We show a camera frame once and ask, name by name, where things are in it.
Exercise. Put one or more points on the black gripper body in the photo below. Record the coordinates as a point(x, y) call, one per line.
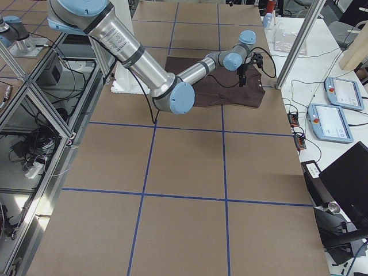
point(244, 69)

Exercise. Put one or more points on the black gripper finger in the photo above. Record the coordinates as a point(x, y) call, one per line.
point(242, 80)

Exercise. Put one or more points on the dark brown t-shirt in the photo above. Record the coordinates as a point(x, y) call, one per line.
point(222, 87)

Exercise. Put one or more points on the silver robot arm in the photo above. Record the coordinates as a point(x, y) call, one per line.
point(169, 92)

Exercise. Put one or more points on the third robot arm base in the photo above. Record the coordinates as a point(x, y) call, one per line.
point(19, 42)

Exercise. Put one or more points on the red cylinder bottle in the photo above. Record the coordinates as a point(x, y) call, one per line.
point(270, 6)

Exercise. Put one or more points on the orange black circuit board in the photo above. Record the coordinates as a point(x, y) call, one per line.
point(293, 119)

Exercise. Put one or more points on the far blue teach pendant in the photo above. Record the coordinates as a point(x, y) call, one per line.
point(344, 93)

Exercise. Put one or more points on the blue teach pendant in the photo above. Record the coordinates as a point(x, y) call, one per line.
point(329, 123)
point(344, 93)

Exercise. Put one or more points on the near blue teach pendant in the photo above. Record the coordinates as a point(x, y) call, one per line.
point(329, 123)

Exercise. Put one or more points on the black box with label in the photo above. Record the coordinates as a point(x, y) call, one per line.
point(317, 190)

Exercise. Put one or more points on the black monitor on stand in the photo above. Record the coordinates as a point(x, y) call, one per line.
point(346, 181)

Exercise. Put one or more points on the white power strip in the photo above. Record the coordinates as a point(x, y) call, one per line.
point(34, 170)

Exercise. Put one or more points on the aluminium frame post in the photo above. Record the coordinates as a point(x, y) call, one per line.
point(303, 33)

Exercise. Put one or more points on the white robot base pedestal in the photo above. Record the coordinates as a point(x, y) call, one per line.
point(124, 82)

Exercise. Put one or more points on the aluminium frame cage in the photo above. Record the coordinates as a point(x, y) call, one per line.
point(45, 102)

